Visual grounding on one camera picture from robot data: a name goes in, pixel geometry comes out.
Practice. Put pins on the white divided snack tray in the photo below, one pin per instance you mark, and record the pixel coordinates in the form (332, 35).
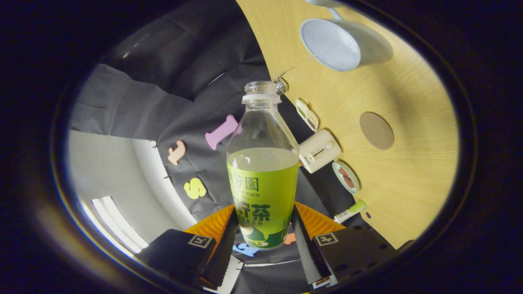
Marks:
(307, 114)

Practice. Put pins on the black backdrop cloth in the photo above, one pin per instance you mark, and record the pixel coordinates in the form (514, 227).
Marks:
(171, 106)

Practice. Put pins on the brown bread slice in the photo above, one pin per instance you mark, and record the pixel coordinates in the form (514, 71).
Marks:
(350, 182)
(343, 171)

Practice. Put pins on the green label juice bottle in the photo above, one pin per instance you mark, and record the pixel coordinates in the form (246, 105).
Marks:
(261, 192)

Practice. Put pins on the cream toaster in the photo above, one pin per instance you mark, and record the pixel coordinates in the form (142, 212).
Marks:
(320, 151)

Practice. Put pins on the wooden table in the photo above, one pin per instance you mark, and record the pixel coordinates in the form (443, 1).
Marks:
(408, 183)

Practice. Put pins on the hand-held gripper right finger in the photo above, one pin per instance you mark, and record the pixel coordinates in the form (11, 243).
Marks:
(304, 253)

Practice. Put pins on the pale green plate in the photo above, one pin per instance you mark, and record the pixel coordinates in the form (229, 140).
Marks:
(336, 173)

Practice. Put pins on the small white green bottle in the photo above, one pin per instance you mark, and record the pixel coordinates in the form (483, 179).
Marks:
(347, 212)

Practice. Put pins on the round brown coaster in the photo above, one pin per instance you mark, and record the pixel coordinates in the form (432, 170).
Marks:
(376, 130)

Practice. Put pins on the pale grey cup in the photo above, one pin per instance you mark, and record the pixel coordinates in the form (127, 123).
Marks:
(367, 45)

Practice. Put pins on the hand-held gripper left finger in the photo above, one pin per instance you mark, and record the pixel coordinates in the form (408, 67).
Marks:
(224, 253)

